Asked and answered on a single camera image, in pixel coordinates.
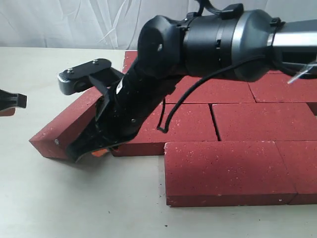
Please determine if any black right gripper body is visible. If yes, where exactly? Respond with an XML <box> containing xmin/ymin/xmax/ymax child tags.
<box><xmin>96</xmin><ymin>60</ymin><xmax>176</xmax><ymax>144</ymax></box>

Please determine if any red brick moved to row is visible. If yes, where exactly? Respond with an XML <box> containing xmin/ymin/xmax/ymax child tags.
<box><xmin>166</xmin><ymin>76</ymin><xmax>255</xmax><ymax>104</ymax></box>

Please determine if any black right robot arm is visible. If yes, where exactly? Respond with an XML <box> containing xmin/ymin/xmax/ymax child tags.
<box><xmin>58</xmin><ymin>0</ymin><xmax>317</xmax><ymax>161</ymax></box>

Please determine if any red brick middle right row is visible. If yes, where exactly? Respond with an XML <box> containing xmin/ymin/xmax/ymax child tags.
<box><xmin>211</xmin><ymin>103</ymin><xmax>317</xmax><ymax>141</ymax></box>

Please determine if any red brick row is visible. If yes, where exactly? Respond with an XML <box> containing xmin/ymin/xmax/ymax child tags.
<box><xmin>211</xmin><ymin>103</ymin><xmax>317</xmax><ymax>141</ymax></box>
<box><xmin>249</xmin><ymin>72</ymin><xmax>317</xmax><ymax>115</ymax></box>

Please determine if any red brick back right row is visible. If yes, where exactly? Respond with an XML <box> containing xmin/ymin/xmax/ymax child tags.
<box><xmin>249</xmin><ymin>72</ymin><xmax>317</xmax><ymax>115</ymax></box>

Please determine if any white backdrop curtain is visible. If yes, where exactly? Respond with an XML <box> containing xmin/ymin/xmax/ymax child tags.
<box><xmin>0</xmin><ymin>0</ymin><xmax>317</xmax><ymax>52</ymax></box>

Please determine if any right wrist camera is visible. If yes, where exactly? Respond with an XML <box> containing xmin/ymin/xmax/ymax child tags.
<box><xmin>57</xmin><ymin>59</ymin><xmax>124</xmax><ymax>95</ymax></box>

